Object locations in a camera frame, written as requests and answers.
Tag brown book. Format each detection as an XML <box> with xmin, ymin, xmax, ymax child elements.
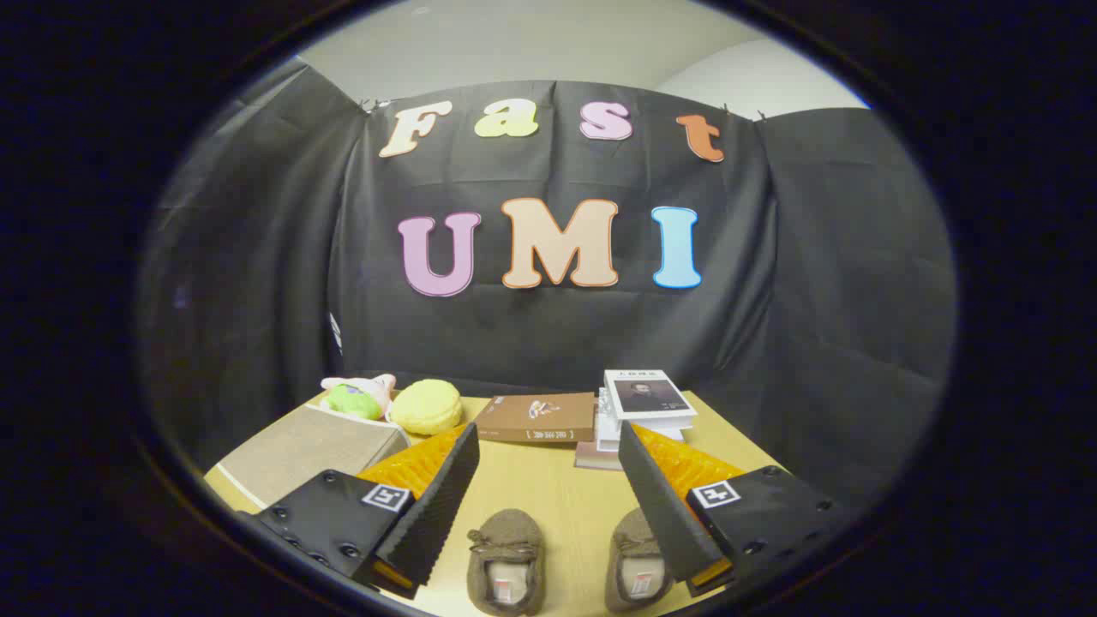
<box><xmin>474</xmin><ymin>392</ymin><xmax>596</xmax><ymax>444</ymax></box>

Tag yellow macaron plush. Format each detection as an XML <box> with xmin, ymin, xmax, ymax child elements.
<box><xmin>390</xmin><ymin>379</ymin><xmax>465</xmax><ymax>436</ymax></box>

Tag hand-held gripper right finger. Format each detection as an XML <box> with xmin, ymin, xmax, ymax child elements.
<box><xmin>617</xmin><ymin>420</ymin><xmax>849</xmax><ymax>599</ymax></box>

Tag green and pink plush toy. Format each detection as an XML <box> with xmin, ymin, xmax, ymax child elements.
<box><xmin>321</xmin><ymin>374</ymin><xmax>397</xmax><ymax>422</ymax></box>

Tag brown fuzzy slipper shoe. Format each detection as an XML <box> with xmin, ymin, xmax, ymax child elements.
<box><xmin>604</xmin><ymin>507</ymin><xmax>678</xmax><ymax>613</ymax></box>
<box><xmin>466</xmin><ymin>509</ymin><xmax>544</xmax><ymax>617</ymax></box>

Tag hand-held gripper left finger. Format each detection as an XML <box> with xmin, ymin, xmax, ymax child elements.
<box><xmin>255</xmin><ymin>422</ymin><xmax>481</xmax><ymax>601</ymax></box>

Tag beige fabric storage box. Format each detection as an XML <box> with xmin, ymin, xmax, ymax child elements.
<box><xmin>216</xmin><ymin>404</ymin><xmax>412</xmax><ymax>513</ymax></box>

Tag white book with portrait cover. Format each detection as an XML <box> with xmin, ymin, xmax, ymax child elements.
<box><xmin>603</xmin><ymin>369</ymin><xmax>697</xmax><ymax>422</ymax></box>

